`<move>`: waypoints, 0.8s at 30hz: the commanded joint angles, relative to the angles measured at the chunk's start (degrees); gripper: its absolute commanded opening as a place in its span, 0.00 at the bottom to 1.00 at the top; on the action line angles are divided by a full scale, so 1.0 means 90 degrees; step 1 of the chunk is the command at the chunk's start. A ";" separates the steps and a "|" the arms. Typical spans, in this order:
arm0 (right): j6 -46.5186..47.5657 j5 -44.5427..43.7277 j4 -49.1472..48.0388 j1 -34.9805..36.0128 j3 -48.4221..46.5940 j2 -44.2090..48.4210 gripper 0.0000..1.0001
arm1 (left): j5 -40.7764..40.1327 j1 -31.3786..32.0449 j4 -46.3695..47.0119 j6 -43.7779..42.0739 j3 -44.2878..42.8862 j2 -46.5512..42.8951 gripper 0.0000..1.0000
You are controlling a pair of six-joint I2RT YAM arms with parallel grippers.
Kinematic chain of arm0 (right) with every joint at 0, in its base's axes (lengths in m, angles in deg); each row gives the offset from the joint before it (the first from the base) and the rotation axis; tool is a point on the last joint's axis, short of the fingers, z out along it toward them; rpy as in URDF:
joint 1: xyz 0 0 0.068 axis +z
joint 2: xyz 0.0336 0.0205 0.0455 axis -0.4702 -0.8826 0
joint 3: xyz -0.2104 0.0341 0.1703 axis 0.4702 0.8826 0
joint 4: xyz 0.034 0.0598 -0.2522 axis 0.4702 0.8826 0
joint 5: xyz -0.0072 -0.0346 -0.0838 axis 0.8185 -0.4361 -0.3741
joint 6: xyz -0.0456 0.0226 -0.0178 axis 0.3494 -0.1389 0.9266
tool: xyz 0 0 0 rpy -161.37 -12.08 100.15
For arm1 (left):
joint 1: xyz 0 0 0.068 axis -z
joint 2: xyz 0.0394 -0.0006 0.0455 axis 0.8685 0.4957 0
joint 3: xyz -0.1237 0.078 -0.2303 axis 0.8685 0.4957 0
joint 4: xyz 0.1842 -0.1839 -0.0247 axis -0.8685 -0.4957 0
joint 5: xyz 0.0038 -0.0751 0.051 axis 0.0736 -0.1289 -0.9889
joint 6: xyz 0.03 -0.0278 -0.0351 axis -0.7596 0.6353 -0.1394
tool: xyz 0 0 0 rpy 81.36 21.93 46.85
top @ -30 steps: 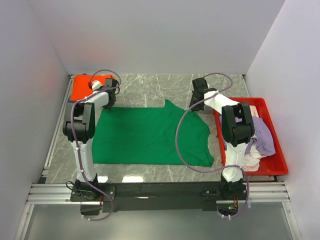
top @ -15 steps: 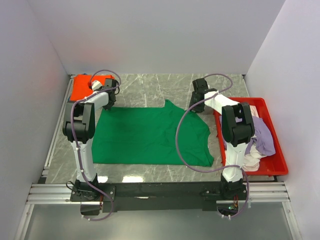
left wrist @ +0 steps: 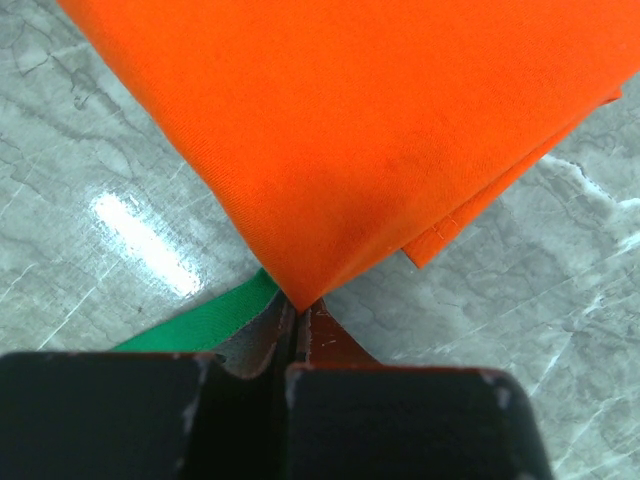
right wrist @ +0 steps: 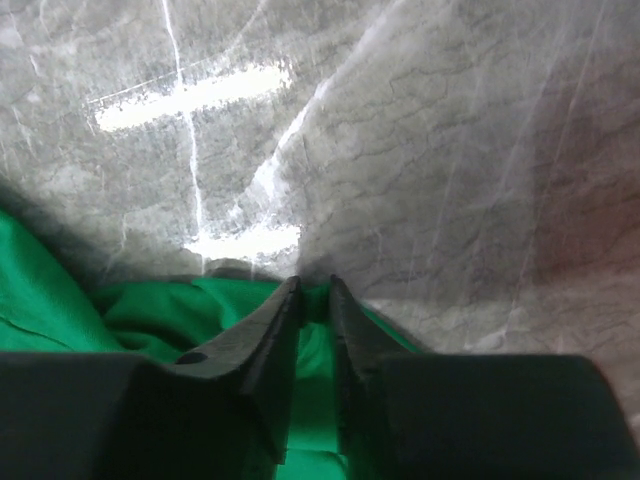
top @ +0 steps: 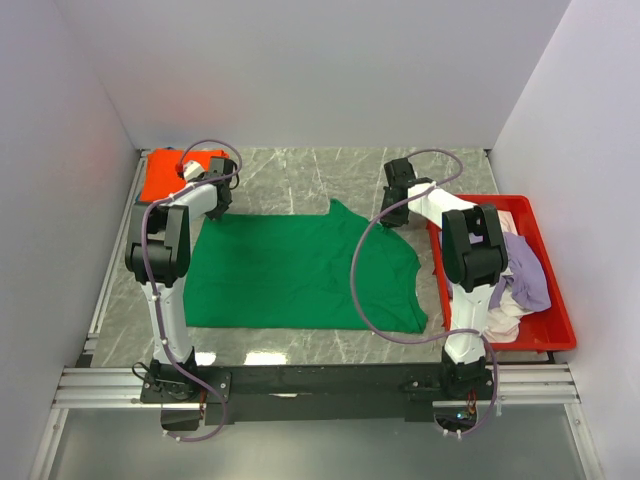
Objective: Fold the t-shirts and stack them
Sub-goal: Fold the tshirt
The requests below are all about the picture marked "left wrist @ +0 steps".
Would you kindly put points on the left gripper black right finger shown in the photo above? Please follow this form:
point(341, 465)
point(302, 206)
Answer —
point(352, 417)

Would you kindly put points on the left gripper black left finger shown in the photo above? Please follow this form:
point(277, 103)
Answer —
point(212, 415)

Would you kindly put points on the orange t shirt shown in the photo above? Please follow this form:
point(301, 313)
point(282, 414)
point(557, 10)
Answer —
point(335, 133)

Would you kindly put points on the green t shirt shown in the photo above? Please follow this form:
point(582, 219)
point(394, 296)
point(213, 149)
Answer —
point(209, 324)

